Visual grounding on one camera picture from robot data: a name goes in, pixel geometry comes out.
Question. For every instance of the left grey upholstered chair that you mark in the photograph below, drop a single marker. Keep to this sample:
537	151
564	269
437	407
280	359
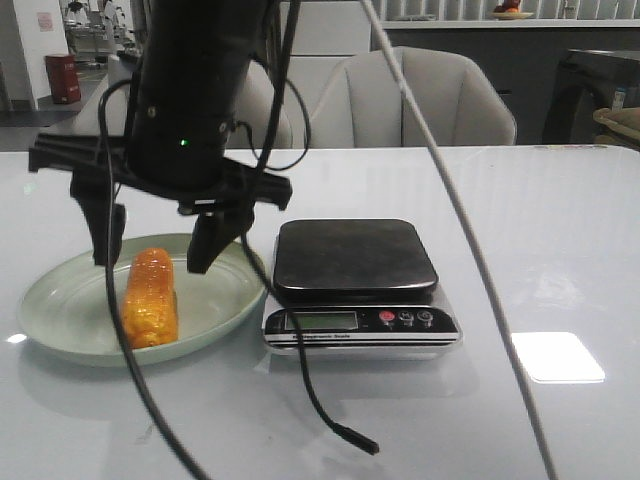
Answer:
253	104

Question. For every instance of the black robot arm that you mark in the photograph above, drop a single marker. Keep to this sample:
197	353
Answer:
194	63

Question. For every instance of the grey counter with white top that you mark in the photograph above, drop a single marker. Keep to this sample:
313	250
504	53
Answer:
519	57

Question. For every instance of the pink wall notice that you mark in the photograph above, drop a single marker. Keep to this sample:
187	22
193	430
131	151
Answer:
45	21

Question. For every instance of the orange corn cob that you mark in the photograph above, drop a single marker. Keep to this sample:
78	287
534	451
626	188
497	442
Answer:
149	309

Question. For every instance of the black electronic kitchen scale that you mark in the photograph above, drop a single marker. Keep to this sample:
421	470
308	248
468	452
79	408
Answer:
362	288

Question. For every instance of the light green plate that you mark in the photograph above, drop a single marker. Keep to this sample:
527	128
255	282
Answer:
66	310

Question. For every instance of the fruit bowl on counter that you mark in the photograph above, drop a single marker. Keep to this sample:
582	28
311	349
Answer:
510	10

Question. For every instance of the white cabinet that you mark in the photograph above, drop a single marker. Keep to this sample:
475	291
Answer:
327	33

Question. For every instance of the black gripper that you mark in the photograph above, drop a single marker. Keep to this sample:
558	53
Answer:
182	160

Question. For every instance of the grey upholstered chair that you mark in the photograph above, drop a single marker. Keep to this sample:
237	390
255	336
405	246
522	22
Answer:
253	104
361	105

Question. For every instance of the right grey upholstered chair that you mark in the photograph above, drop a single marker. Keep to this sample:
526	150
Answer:
361	105

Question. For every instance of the beige cushion at right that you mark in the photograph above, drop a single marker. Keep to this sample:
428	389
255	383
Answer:
620	127

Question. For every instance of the red bin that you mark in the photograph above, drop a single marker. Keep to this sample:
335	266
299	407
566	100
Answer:
63	79

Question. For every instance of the dark appliance at right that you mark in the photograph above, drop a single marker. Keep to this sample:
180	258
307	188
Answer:
586	81

